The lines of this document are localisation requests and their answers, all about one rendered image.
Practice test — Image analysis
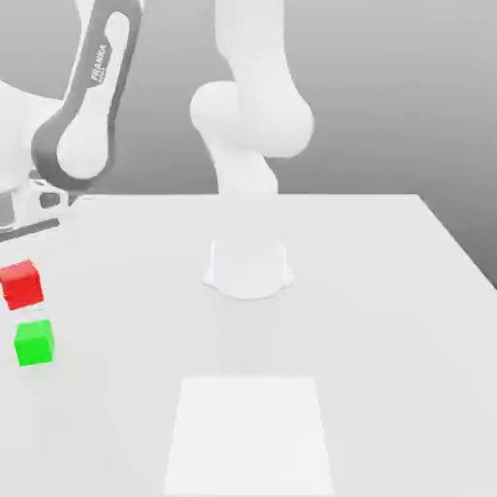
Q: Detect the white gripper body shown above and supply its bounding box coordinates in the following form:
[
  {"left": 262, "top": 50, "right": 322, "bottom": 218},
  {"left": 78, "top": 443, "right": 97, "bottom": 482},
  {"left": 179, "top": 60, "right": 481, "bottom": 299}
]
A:
[{"left": 0, "top": 215, "right": 63, "bottom": 254}]

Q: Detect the small red cube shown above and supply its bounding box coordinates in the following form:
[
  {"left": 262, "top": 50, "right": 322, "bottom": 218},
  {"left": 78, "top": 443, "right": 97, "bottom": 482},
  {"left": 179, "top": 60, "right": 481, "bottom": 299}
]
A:
[{"left": 0, "top": 258, "right": 45, "bottom": 313}]

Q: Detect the small green cube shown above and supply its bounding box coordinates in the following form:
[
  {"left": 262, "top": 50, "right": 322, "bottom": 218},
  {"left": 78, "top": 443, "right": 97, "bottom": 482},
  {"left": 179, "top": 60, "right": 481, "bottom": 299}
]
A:
[{"left": 13, "top": 318, "right": 56, "bottom": 368}]

